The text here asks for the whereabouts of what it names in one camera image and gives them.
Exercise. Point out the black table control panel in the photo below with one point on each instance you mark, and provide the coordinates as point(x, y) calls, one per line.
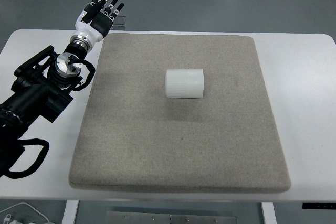
point(319, 206)

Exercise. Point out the small grey floor plate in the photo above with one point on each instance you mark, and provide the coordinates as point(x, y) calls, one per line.
point(120, 22)

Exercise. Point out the white table leg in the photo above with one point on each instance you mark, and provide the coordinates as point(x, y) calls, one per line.
point(268, 214)
point(70, 213)

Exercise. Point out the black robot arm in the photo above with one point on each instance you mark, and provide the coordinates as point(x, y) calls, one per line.
point(31, 95)

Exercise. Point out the white cup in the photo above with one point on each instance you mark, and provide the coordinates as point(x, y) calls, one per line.
point(185, 83)

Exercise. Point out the grey metal plate with screws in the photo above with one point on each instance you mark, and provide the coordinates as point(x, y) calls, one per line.
point(170, 218)

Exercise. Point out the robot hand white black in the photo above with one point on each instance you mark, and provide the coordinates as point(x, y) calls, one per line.
point(88, 28)

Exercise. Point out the beige fabric mat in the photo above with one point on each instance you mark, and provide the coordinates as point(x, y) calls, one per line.
point(183, 142)

